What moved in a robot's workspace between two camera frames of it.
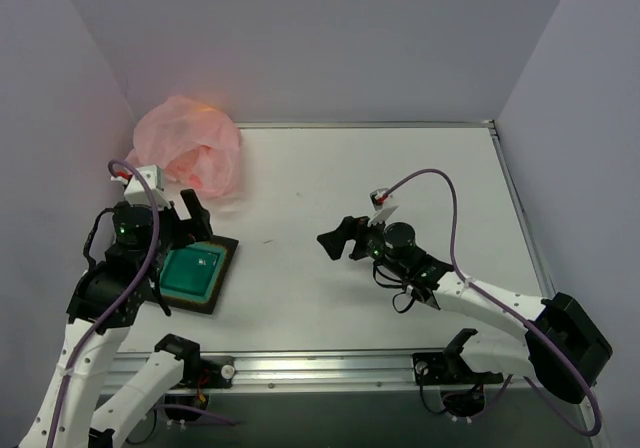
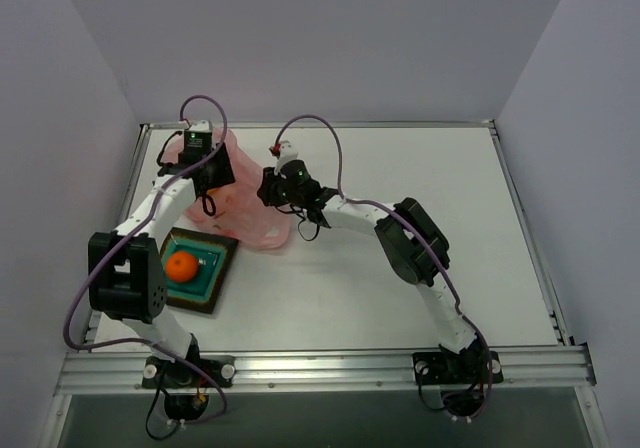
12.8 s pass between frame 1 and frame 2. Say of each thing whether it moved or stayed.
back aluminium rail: stayed
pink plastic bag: moved
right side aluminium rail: stayed
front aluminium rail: stayed
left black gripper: moved
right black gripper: moved
